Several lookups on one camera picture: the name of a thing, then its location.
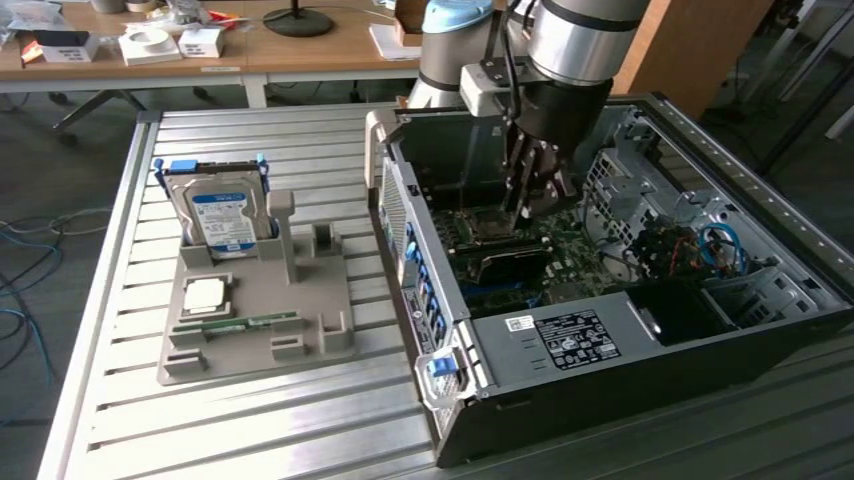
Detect white paper stack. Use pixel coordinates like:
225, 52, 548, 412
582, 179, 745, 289
369, 23, 423, 62

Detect white box with tape roll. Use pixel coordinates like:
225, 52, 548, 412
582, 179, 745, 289
118, 27, 183, 67

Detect blue floor cable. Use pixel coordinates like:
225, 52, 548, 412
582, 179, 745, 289
0, 219, 63, 426

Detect wooden desk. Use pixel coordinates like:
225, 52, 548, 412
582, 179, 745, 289
0, 0, 613, 109

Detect white box black lid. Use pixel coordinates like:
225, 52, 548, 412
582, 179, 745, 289
32, 29, 102, 64

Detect red orange wire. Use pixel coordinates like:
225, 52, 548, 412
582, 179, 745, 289
672, 234, 702, 276

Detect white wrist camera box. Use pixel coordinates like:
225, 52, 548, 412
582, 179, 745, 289
459, 62, 533, 118

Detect metal cpu socket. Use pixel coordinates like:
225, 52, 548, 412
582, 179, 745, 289
466, 208, 520, 239

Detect black open pc case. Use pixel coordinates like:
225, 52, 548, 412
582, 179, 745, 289
365, 92, 854, 469

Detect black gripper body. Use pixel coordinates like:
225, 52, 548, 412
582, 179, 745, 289
512, 78, 616, 152

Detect green gpu card black fan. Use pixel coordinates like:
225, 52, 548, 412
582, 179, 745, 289
466, 243, 557, 288

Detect green motherboard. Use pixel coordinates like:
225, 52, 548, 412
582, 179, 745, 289
426, 184, 642, 319

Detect grey parts rack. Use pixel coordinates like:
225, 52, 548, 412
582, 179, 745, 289
157, 189, 361, 386

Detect black lamp base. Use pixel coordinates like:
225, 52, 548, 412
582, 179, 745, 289
262, 0, 335, 38

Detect clear plastic bags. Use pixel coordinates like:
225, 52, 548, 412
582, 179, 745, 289
0, 0, 66, 32

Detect blue sata wire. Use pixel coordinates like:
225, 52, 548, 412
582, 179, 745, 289
697, 222, 750, 277

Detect white floor cable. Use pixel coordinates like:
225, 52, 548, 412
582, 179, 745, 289
0, 207, 113, 237

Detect orange flat item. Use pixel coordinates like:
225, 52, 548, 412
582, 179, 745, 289
206, 9, 254, 29

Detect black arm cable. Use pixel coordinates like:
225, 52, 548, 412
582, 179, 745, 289
490, 0, 537, 122

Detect small white labelled box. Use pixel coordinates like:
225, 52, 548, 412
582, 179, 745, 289
178, 28, 226, 59

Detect wooden cabinet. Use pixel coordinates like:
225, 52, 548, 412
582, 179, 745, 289
610, 0, 780, 121

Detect silver cpu chip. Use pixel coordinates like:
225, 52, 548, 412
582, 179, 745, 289
183, 279, 233, 312

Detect grey power supply unit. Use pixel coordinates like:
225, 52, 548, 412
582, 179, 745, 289
466, 292, 662, 390

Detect brown cardboard box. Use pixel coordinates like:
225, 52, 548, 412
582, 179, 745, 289
391, 0, 429, 36

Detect green ram stick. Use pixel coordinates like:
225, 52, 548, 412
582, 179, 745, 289
199, 311, 299, 334

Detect hard disk blue caddy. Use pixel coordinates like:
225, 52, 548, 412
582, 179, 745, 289
153, 157, 273, 260

